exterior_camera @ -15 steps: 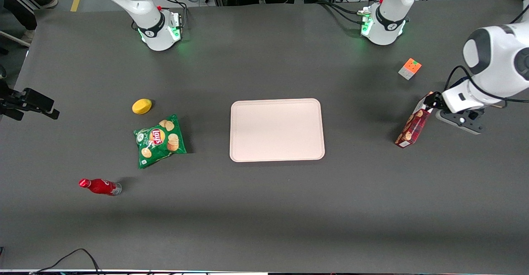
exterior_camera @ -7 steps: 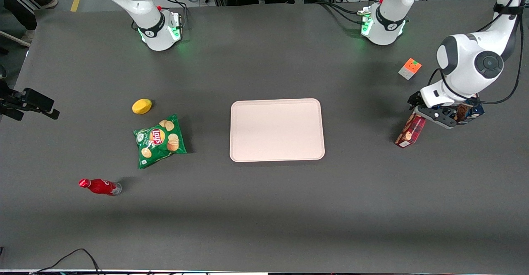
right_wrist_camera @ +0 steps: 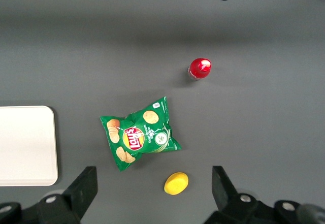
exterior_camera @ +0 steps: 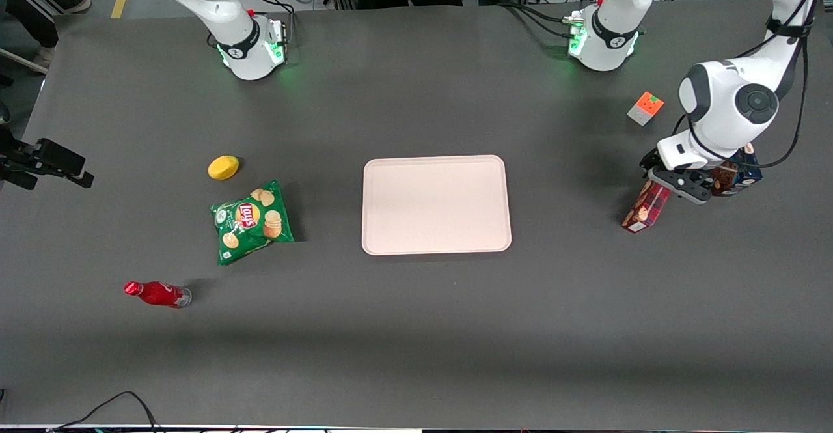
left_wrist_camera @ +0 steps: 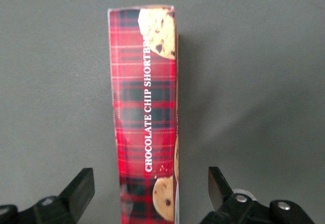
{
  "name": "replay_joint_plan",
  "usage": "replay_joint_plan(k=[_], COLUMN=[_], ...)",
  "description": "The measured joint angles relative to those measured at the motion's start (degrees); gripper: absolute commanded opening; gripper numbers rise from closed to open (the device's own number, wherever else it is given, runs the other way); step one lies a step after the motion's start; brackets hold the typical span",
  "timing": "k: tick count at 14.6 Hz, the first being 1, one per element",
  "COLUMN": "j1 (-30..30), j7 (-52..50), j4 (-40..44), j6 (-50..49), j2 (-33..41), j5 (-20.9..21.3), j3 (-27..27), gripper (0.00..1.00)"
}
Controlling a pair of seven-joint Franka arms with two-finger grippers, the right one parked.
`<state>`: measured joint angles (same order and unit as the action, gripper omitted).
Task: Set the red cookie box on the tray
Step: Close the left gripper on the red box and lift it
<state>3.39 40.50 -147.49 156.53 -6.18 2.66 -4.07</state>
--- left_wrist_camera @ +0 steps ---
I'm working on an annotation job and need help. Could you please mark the red tartan cookie box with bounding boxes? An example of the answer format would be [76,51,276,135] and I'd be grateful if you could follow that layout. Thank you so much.
[107,5,180,224]

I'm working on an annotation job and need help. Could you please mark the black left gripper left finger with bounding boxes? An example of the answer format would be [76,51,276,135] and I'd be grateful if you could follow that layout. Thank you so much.
[0,167,95,224]

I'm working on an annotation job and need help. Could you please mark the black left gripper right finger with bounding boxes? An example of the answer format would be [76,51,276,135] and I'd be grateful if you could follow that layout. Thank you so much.
[199,167,315,224]

